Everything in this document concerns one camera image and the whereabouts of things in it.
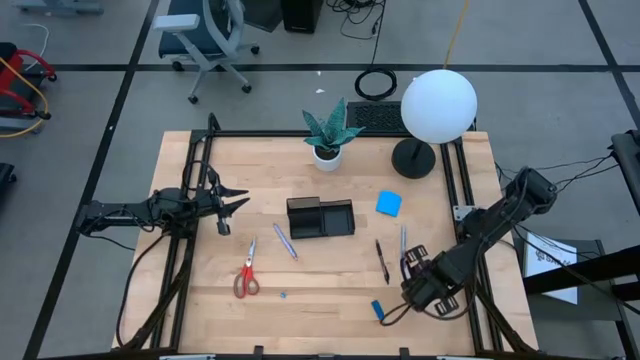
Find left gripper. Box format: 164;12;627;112
196;166;252;237

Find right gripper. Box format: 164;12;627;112
399;243;470;318

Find black pen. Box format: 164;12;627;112
375;239;391;286

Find purple translucent pen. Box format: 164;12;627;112
272;222;299;262

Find red-handled scissors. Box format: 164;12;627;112
232;237;261;300

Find blue sticky note pad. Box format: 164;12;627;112
375;190;403;218

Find black mesh desk organizer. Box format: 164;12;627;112
286;196;356;240

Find grey and blue office chair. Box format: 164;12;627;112
152;0;261;105

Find white plant pot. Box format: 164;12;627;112
312;143;344;173

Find green striped succulent plant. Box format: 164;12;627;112
301;97;366;154

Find white printed booklet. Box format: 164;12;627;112
522;231;579;306

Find black vented computer box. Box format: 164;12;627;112
345;100;407;134

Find white globe table lamp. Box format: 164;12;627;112
391;68;479;180

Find black metal beam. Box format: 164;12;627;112
522;243;640;317

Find dark grey side table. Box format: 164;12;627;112
509;237;632;360

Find black computer tower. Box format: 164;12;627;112
279;0;325;35

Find black side equipment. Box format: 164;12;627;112
608;128;640;217

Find black aluminium table frame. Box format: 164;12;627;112
112;112;539;360

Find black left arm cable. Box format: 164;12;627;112
115;232;170;349

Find coiled black cable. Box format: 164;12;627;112
354;67;399;102

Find yellow cable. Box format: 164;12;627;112
0;55;50;139

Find yellow hanging cord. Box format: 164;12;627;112
443;0;472;70

